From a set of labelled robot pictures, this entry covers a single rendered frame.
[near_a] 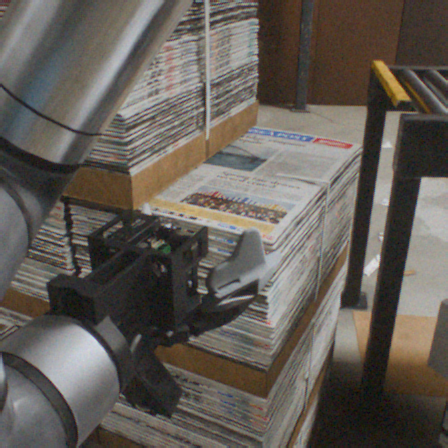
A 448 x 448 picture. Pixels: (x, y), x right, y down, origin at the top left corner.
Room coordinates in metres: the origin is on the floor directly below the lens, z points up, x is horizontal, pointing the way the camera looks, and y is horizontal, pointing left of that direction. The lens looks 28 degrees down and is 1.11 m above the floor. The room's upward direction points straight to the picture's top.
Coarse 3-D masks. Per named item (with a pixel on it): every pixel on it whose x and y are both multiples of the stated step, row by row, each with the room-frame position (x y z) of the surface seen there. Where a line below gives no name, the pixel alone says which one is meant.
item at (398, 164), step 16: (400, 128) 1.07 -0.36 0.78; (416, 128) 1.05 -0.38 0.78; (432, 128) 1.05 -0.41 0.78; (400, 144) 1.05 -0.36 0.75; (416, 144) 1.05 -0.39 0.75; (432, 144) 1.05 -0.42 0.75; (400, 160) 1.05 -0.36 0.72; (416, 160) 1.05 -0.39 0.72; (432, 160) 1.04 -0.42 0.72; (400, 176) 1.05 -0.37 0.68; (432, 176) 1.04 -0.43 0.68
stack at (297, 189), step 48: (240, 144) 0.82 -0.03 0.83; (288, 144) 0.82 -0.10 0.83; (336, 144) 0.83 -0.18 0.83; (192, 192) 0.63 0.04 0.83; (240, 192) 0.63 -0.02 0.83; (288, 192) 0.64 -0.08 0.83; (336, 192) 0.72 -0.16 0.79; (48, 240) 0.64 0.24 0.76; (288, 240) 0.54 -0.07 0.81; (336, 240) 0.75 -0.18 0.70; (288, 288) 0.57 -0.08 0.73; (336, 288) 0.79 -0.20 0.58; (192, 336) 0.55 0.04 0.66; (240, 336) 0.52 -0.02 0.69; (288, 336) 0.57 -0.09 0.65; (192, 384) 0.55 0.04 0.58; (288, 384) 0.58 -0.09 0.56; (96, 432) 0.64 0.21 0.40; (144, 432) 0.59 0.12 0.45; (192, 432) 0.56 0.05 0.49; (240, 432) 0.52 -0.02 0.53; (288, 432) 0.58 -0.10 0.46
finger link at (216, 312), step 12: (240, 288) 0.36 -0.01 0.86; (252, 288) 0.37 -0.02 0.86; (204, 300) 0.35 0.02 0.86; (216, 300) 0.35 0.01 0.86; (228, 300) 0.35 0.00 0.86; (240, 300) 0.35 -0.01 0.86; (252, 300) 0.37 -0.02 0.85; (204, 312) 0.33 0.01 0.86; (216, 312) 0.33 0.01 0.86; (228, 312) 0.34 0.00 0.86; (240, 312) 0.35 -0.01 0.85; (192, 324) 0.32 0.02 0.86; (204, 324) 0.33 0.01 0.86; (216, 324) 0.33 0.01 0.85
